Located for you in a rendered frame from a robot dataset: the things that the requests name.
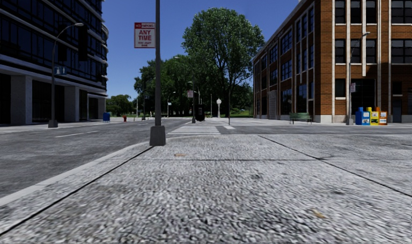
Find grey street lamp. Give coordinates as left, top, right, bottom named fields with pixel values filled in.
left=166, top=91, right=176, bottom=118
left=345, top=31, right=371, bottom=126
left=48, top=23, right=84, bottom=129

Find trees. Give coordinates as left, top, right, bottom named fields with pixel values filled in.
left=133, top=7, right=266, bottom=117

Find tree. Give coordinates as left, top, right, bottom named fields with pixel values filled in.
left=106, top=94, right=134, bottom=117

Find green bench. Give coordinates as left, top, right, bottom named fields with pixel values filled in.
left=289, top=112, right=313, bottom=125

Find red brick building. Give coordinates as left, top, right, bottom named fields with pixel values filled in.
left=252, top=0, right=412, bottom=124

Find blue newspaper box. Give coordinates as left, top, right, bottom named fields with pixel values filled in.
left=355, top=107, right=371, bottom=126

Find yellow newspaper box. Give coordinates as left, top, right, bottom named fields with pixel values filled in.
left=366, top=107, right=380, bottom=126

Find orange newspaper box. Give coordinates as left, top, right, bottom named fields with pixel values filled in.
left=376, top=107, right=388, bottom=126

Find glass tower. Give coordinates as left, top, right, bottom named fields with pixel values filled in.
left=0, top=0, right=109, bottom=126

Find sign on a post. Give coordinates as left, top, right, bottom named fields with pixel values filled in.
left=134, top=0, right=166, bottom=147

